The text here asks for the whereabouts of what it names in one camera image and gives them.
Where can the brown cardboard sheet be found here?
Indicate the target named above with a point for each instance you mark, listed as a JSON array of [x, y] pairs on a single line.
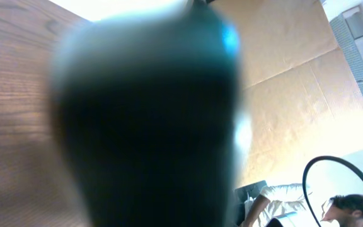
[[296, 85]]

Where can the person in white shirt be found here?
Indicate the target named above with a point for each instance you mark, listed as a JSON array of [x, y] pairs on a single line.
[[277, 200]]

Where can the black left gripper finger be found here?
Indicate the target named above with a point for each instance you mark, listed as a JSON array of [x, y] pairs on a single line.
[[144, 109]]

